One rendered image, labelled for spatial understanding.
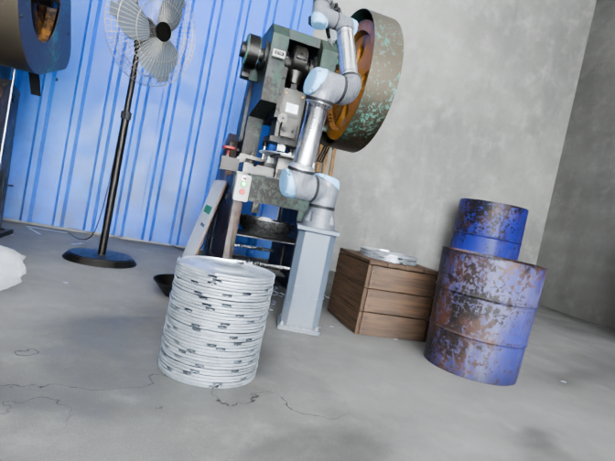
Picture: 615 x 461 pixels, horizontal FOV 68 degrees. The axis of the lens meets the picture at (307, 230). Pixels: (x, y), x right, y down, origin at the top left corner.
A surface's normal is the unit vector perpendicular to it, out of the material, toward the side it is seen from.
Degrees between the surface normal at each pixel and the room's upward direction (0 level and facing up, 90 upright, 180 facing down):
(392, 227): 90
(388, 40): 67
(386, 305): 90
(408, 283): 90
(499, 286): 92
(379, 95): 109
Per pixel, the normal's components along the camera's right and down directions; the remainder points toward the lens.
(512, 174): 0.31, 0.11
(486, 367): -0.12, 0.07
